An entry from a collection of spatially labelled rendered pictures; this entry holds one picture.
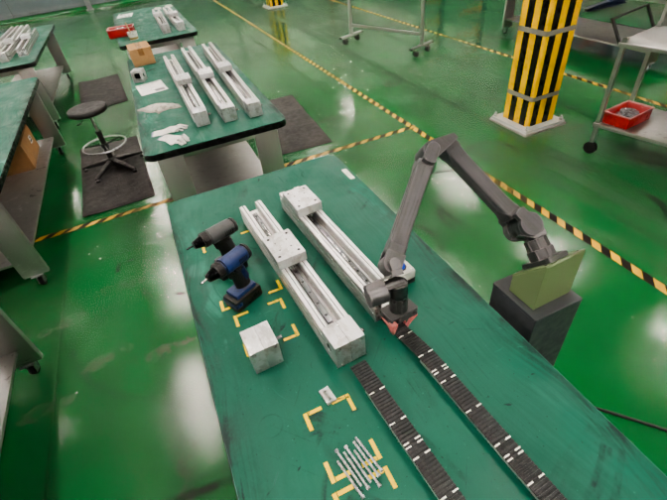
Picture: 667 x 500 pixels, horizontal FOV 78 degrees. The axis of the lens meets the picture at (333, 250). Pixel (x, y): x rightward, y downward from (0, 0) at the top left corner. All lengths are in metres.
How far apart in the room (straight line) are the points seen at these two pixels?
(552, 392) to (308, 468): 0.68
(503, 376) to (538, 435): 0.17
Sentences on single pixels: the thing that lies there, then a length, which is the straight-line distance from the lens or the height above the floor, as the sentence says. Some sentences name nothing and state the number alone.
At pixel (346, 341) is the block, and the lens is 1.23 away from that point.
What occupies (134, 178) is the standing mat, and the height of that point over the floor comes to 0.01.
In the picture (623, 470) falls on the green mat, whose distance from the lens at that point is 1.28.
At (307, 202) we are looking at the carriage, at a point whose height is 0.90.
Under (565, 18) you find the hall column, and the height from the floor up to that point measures 0.93.
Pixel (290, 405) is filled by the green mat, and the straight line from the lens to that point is 1.26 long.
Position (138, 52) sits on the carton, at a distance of 4.78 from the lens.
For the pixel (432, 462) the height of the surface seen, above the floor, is 0.81.
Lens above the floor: 1.86
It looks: 40 degrees down
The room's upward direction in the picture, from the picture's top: 7 degrees counter-clockwise
